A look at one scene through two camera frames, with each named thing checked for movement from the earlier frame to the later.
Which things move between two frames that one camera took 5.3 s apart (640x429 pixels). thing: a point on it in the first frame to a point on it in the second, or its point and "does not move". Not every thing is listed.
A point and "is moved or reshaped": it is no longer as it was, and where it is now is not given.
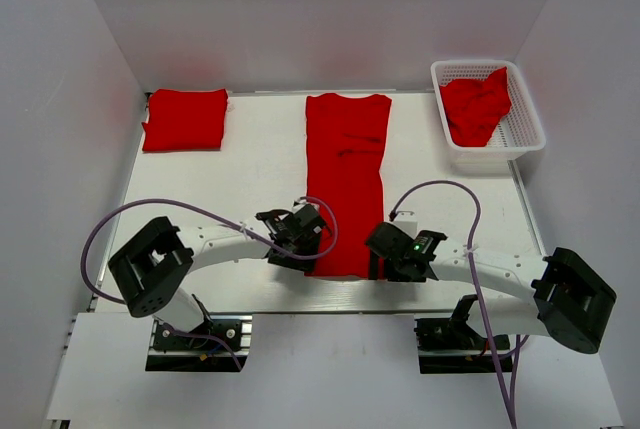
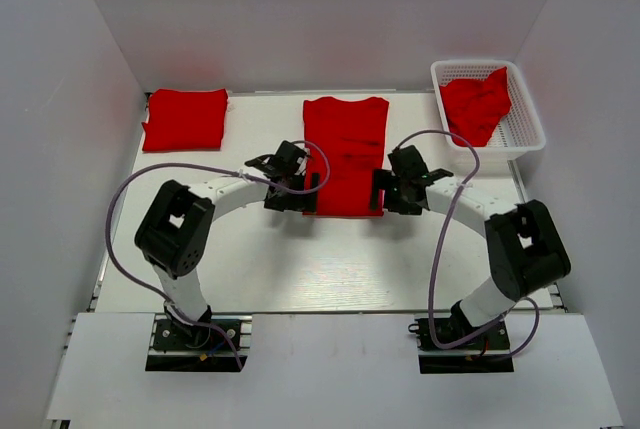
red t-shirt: x=346 y=140 is moved or reshaped
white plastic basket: x=485 y=109 does not move
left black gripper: x=305 y=265 to x=303 y=203
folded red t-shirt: x=181 y=120 does not move
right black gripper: x=389 y=272 to x=380 y=181
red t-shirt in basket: x=473 y=106 does not move
